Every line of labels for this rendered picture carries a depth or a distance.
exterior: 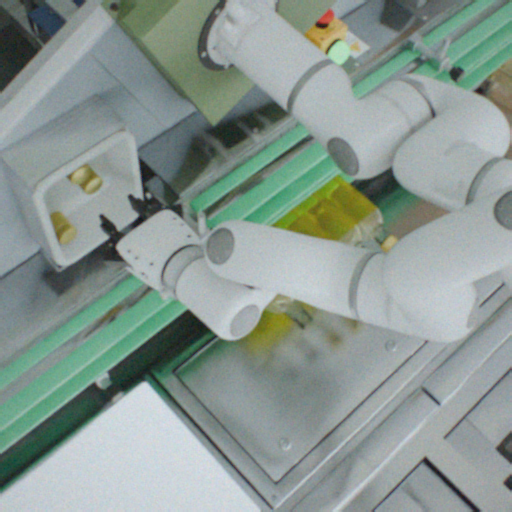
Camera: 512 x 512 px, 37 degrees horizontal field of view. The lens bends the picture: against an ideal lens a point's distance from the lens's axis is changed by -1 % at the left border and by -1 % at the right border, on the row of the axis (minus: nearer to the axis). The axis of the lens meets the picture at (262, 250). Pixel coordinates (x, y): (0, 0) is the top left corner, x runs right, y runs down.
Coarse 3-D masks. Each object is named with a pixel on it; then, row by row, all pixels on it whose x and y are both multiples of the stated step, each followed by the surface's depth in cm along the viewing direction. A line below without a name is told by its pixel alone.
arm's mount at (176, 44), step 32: (128, 0) 101; (160, 0) 99; (192, 0) 99; (224, 0) 104; (288, 0) 115; (320, 0) 122; (128, 32) 106; (160, 32) 99; (192, 32) 104; (160, 64) 105; (192, 64) 110; (192, 96) 116; (224, 96) 122
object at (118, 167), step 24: (120, 144) 114; (72, 168) 106; (96, 168) 123; (120, 168) 120; (48, 192) 118; (72, 192) 122; (96, 192) 127; (120, 192) 127; (48, 216) 110; (72, 216) 126; (96, 216) 126; (120, 216) 127; (48, 240) 115; (72, 240) 124; (96, 240) 124
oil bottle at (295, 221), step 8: (296, 208) 141; (288, 216) 140; (296, 216) 140; (304, 216) 140; (280, 224) 139; (288, 224) 139; (296, 224) 139; (304, 224) 140; (312, 224) 140; (296, 232) 139; (304, 232) 139; (312, 232) 139; (320, 232) 139
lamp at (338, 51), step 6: (336, 42) 138; (342, 42) 138; (330, 48) 138; (336, 48) 138; (342, 48) 138; (348, 48) 139; (330, 54) 138; (336, 54) 138; (342, 54) 138; (336, 60) 139; (342, 60) 139
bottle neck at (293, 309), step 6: (294, 300) 133; (288, 306) 133; (294, 306) 133; (300, 306) 133; (288, 312) 133; (294, 312) 132; (300, 312) 132; (306, 312) 132; (294, 318) 132; (300, 318) 132; (306, 318) 131; (312, 318) 132; (300, 324) 132; (306, 324) 132
